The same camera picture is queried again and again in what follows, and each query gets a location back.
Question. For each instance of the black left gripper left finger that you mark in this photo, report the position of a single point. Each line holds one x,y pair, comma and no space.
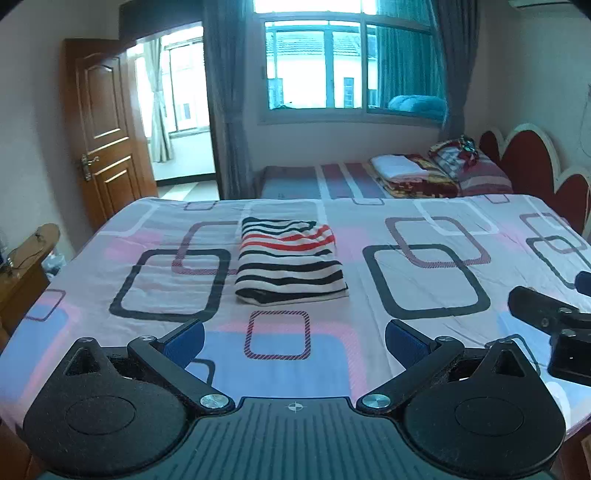
113,411

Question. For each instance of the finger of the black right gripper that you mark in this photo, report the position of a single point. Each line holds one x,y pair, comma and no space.
567,327

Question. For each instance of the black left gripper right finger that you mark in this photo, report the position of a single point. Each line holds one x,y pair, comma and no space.
468,412

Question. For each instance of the striped knit sweater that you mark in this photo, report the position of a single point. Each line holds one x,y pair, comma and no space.
284,261

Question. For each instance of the colourful clothes on pillow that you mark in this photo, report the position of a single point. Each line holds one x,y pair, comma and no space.
455,156

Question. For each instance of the wooden side table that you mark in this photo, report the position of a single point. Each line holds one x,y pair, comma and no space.
23,280

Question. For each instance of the striped maroon pillow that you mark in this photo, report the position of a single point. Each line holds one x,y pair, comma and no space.
483,177

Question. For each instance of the red white headboard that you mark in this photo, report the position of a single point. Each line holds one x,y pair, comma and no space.
529,158

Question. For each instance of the patterned pink bed sheet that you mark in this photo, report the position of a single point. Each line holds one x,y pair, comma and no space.
445,267

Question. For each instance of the folded red yellow blanket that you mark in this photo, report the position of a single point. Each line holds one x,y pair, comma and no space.
413,176

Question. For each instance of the striped far bed mattress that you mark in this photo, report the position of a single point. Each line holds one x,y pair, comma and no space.
357,180

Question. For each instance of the white sheer balcony curtain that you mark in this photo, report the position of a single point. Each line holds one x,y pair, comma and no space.
160,146

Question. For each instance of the teal cushion on sill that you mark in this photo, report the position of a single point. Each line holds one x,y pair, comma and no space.
424,106

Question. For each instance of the brown wooden door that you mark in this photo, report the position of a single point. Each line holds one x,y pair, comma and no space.
105,131

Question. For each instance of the teal curtain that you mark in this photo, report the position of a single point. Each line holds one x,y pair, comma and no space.
408,62

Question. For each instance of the grey curtain right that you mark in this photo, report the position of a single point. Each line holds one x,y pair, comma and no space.
458,25

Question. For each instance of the grey curtain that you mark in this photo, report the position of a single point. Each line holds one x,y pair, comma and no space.
224,42
458,25

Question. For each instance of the grey curtain left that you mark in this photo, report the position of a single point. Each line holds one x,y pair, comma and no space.
224,42

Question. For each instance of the window with grey frame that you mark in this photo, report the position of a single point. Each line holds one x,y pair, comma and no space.
321,56

